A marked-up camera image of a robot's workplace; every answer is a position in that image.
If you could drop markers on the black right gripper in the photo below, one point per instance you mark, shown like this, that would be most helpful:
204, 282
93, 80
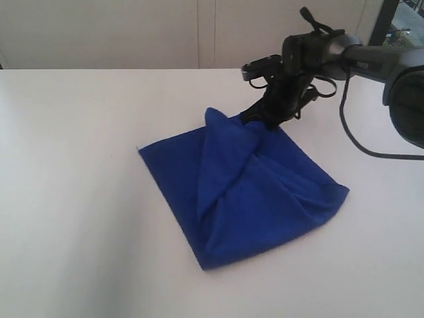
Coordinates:
280, 103

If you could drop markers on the blue towel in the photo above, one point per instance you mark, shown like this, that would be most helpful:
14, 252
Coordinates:
238, 190

